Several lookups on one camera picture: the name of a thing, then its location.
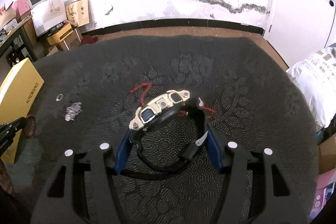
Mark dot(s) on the white paper shopping bag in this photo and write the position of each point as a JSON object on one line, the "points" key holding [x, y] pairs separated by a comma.
{"points": [[48, 14]]}

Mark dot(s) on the yellow flat carton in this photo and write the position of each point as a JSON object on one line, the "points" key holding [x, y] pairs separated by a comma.
{"points": [[60, 35]]}

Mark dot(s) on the pink box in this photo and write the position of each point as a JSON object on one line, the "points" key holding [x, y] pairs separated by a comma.
{"points": [[22, 9]]}

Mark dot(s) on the black speaker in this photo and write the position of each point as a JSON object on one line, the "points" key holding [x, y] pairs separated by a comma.
{"points": [[14, 57]]}

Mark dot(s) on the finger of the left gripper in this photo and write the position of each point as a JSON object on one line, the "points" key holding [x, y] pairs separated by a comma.
{"points": [[10, 135]]}

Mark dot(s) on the white door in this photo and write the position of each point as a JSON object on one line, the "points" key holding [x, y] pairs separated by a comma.
{"points": [[298, 28]]}

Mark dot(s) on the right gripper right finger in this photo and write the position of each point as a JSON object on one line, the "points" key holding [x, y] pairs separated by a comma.
{"points": [[273, 197]]}

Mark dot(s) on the tan paper gift bag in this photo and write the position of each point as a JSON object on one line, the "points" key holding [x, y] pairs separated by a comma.
{"points": [[78, 13]]}

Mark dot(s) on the black floral table mat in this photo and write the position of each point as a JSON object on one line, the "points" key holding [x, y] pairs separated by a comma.
{"points": [[182, 129]]}

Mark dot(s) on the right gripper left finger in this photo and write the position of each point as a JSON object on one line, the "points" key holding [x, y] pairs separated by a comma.
{"points": [[63, 199]]}

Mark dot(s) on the yellow open cardboard box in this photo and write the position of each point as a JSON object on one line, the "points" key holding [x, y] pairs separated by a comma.
{"points": [[18, 92]]}

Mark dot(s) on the white plastic sack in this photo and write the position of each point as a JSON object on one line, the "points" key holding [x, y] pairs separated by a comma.
{"points": [[314, 76]]}

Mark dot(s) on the brown cardboard carton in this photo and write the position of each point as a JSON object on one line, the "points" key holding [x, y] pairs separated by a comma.
{"points": [[72, 41]]}

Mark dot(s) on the red cloth on floor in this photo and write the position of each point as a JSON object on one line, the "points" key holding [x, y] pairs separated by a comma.
{"points": [[87, 39]]}

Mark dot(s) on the black gold wrist watch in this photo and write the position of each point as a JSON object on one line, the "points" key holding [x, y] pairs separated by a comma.
{"points": [[160, 112]]}

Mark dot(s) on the black desk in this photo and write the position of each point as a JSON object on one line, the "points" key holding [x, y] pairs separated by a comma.
{"points": [[19, 30]]}

